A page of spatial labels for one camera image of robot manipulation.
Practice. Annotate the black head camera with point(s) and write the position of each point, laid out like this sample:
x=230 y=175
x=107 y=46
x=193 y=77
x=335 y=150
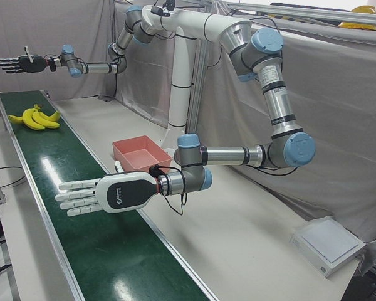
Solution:
x=163 y=9

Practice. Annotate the long grey backdrop curtain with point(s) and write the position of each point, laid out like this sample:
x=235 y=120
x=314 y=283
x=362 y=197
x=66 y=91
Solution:
x=338 y=109

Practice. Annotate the yellow banana bunch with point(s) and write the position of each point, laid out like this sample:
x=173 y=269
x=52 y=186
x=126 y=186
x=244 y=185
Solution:
x=34 y=120

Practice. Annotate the white robot torso column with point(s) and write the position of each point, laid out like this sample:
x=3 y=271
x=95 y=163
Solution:
x=179 y=84

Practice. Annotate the green conveyor belt with rails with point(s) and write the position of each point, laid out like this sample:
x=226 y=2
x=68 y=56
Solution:
x=81 y=219

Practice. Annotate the yellow hard hat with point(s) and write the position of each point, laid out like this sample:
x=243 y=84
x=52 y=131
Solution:
x=365 y=9
x=360 y=25

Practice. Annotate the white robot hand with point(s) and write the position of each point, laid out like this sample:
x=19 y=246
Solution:
x=125 y=191

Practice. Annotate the black-palmed robot hand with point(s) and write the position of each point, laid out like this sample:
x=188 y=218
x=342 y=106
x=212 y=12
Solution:
x=31 y=64

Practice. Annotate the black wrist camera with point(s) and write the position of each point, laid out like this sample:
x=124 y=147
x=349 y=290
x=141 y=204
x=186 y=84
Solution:
x=52 y=64
x=155 y=171

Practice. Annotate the flat white device box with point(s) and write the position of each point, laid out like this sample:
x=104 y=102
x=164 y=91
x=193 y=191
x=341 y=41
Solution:
x=327 y=247

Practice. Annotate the pink plastic basket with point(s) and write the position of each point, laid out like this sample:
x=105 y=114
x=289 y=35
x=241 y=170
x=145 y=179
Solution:
x=141 y=155

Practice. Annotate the grey end curtain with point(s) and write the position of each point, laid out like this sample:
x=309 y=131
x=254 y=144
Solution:
x=50 y=31

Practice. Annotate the UR5e robot arm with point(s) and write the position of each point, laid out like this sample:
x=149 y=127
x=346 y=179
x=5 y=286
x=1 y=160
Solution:
x=97 y=67
x=277 y=100

